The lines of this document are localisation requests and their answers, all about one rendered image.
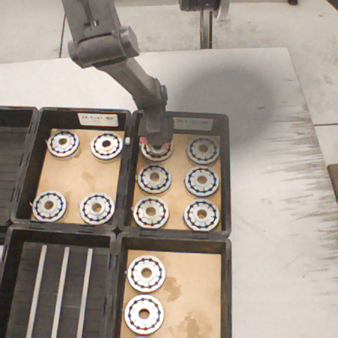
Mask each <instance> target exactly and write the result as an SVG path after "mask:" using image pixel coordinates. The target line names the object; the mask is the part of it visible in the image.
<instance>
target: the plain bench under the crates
mask: <svg viewBox="0 0 338 338"><path fill-rule="evenodd" d="M135 59H136V60H137V62H138V63H139V64H140V65H141V67H142V68H143V69H144V71H145V72H146V74H148V75H150V76H152V77H153V78H157V79H158V80H159V82H160V84H161V85H165V87H166V89H167V98H168V100H167V105H165V108H166V111H178V112H210V113H222V114H224V115H227V116H228V117H229V146H230V177H231V209H232V232H231V235H230V236H229V239H230V240H231V242H232V338H338V204H337V202H336V198H335V195H334V194H335V193H334V190H333V187H332V184H331V181H330V177H329V174H328V172H327V168H326V163H325V160H324V156H323V153H322V151H321V146H320V143H319V140H318V136H317V134H316V131H315V127H314V125H313V121H312V117H311V115H310V112H309V108H308V106H307V102H306V98H305V96H304V93H303V89H302V87H301V85H300V82H299V79H298V77H297V73H296V70H295V68H294V64H293V61H292V59H291V56H290V52H289V50H288V48H286V47H283V48H280V47H268V48H257V47H255V48H211V49H195V50H181V51H151V52H140V55H139V56H138V57H135ZM0 105H3V106H35V107H37V108H38V109H40V108H42V107H44V106H47V107H61V106H62V107H79V108H95V109H129V110H130V111H131V114H132V112H133V111H134V110H137V107H136V105H135V103H134V101H133V100H132V97H131V95H130V94H129V93H128V92H127V91H126V90H125V89H124V88H123V87H122V86H121V85H120V84H119V83H118V82H116V81H115V80H114V79H113V78H112V77H111V76H110V75H108V74H107V73H105V72H104V71H98V70H96V69H95V68H94V67H91V68H87V69H82V68H80V67H79V66H78V65H76V64H75V63H73V62H72V60H71V58H70V57H63V58H55V59H48V60H33V61H20V62H14V63H0Z"/></svg>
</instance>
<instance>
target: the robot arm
mask: <svg viewBox="0 0 338 338"><path fill-rule="evenodd" d="M61 2H62V3H63V8H64V12H65V15H66V19H67V21H68V26H69V30H70V32H71V35H72V40H70V41H68V44H67V50H68V53H69V57H70V58H71V60H72V62H73V63H75V64H76V65H78V66H79V67H80V68H82V69H87V68H91V67H94V68H95V69H96V70H98V71H104V72H105V73H107V74H108V75H110V76H111V77H112V78H113V79H114V80H115V81H116V82H118V83H119V84H120V85H121V86H122V87H123V88H124V89H125V90H126V91H127V92H128V93H129V94H130V95H131V97H132V100H133V101H134V103H135V105H136V107H137V109H138V111H139V110H143V117H141V119H140V124H139V130H138V137H139V138H140V142H142V143H143V144H145V145H147V146H148V147H149V145H151V146H163V145H164V147H165V148H166V147H167V146H169V145H170V144H172V139H173V138H174V125H175V120H174V119H169V118H166V108H165V105H167V100H168V98H167V89H166V87H165V85H161V84H160V82H159V80H158V79H157V78H153V77H152V76H150V75H148V74H146V72H145V71H144V69H143V68H142V67H141V65H140V64H139V63H138V62H137V60H136V59H135V57H138V56H139V55H140V50H139V45H138V41H137V36H136V35H135V33H134V31H133V30H132V28H131V27H130V25H127V26H123V27H121V23H120V20H119V18H118V13H117V10H116V8H115V5H114V2H113V0H61ZM94 21H96V24H97V25H96V26H95V23H94Z"/></svg>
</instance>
